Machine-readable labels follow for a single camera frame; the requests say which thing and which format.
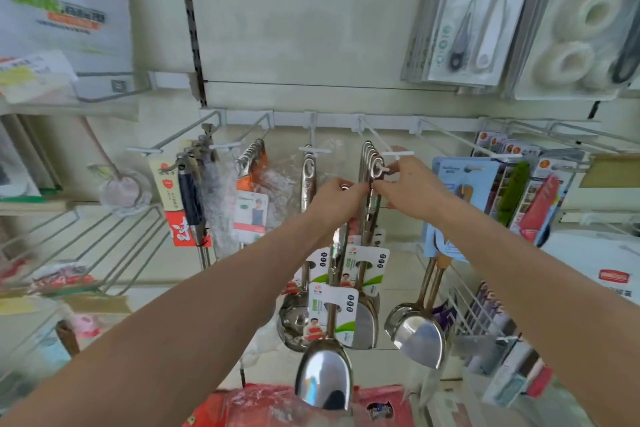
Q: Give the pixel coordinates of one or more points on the person's right hand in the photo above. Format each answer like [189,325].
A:
[417,191]

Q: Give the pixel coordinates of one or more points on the stack of carded kitchen tools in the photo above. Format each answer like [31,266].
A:
[475,16]

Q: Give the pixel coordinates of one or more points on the red peeler card pack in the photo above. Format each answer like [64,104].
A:
[542,206]

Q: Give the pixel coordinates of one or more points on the person's left hand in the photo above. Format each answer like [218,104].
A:
[336,206]

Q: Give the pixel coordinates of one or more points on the white hook rail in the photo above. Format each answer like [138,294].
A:
[335,119]

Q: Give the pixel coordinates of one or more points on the plastic-wrapped hanging utensils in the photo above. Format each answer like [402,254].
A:
[220,201]

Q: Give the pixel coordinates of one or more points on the steel utensils orange card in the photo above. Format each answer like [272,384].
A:
[252,206]

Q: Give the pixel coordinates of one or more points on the person's right forearm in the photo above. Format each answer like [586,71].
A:
[540,301]

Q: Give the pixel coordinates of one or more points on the black slotted shelf upright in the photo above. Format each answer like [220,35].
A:
[192,26]

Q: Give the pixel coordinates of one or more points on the white display hook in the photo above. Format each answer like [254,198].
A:
[170,139]
[313,139]
[450,136]
[250,129]
[372,134]

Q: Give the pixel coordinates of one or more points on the person's left fingers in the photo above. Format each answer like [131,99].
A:
[356,189]

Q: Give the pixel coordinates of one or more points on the person's right fingers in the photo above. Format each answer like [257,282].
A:
[387,182]

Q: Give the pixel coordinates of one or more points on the pack of white rolls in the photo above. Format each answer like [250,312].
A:
[580,21]

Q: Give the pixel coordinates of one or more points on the pale flat packets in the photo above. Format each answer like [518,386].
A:
[35,76]

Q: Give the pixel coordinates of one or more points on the person's left forearm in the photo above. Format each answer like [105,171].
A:
[190,331]

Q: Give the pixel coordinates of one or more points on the white bag green print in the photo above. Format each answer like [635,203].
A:
[65,1]

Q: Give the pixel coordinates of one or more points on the green brush card pack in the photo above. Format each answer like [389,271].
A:
[515,191]

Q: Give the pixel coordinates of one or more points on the red plastic packet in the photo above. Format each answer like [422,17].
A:
[250,406]

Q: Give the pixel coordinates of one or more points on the steel ladle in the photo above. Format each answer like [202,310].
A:
[308,176]

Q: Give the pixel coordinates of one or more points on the bunch of steel spatulas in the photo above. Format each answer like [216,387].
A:
[369,161]

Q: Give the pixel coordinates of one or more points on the tagged steel serving spatula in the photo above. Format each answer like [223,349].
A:
[325,376]

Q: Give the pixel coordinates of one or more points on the white box red label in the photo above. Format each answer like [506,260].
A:
[595,261]

